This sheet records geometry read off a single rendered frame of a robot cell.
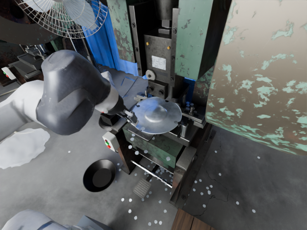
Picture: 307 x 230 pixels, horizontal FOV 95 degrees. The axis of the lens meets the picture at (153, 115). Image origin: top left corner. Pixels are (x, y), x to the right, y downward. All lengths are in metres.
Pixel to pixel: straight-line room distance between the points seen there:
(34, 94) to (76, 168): 1.36
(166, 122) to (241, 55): 0.61
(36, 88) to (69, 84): 0.10
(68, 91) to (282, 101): 0.35
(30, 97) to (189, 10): 0.46
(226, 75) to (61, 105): 0.30
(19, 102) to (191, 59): 0.49
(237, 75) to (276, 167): 1.65
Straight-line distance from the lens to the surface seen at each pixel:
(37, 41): 1.77
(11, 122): 0.44
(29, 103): 0.40
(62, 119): 0.34
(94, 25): 1.30
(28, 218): 0.68
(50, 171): 1.84
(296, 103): 0.23
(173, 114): 0.80
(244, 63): 0.20
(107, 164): 1.55
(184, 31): 0.52
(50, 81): 0.34
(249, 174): 1.66
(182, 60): 0.55
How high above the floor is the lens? 1.36
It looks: 46 degrees down
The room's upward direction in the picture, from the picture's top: 4 degrees counter-clockwise
